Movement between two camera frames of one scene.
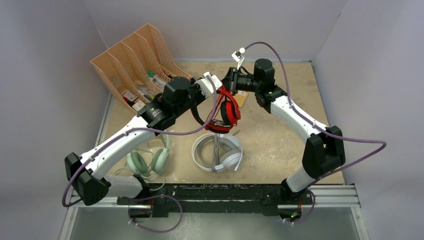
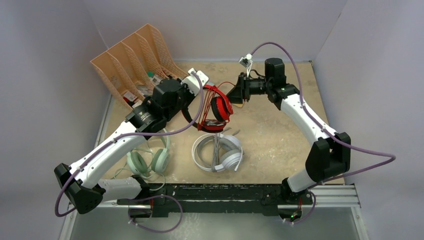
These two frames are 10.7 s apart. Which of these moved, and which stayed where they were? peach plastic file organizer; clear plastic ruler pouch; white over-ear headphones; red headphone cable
Moved: red headphone cable
Stayed: white over-ear headphones; peach plastic file organizer; clear plastic ruler pouch
